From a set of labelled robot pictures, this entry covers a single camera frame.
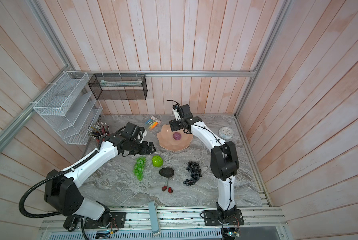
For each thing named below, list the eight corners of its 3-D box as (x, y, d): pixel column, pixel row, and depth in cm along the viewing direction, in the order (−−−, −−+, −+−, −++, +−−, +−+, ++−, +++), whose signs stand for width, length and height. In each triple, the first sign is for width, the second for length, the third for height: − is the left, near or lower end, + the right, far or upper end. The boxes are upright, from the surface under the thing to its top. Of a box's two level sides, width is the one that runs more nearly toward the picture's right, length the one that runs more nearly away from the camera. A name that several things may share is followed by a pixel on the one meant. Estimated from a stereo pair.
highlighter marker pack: (142, 125, 116) (142, 124, 114) (153, 117, 122) (153, 115, 120) (151, 131, 112) (151, 129, 111) (161, 121, 118) (161, 120, 117)
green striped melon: (151, 164, 94) (150, 160, 89) (156, 158, 97) (155, 153, 92) (158, 169, 93) (157, 164, 87) (163, 162, 95) (163, 157, 90)
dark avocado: (159, 177, 90) (158, 174, 86) (160, 170, 92) (159, 167, 89) (174, 177, 90) (174, 174, 86) (174, 170, 92) (174, 167, 89)
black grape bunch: (182, 184, 87) (183, 181, 83) (188, 164, 95) (188, 160, 91) (198, 188, 86) (199, 185, 81) (202, 167, 94) (203, 164, 90)
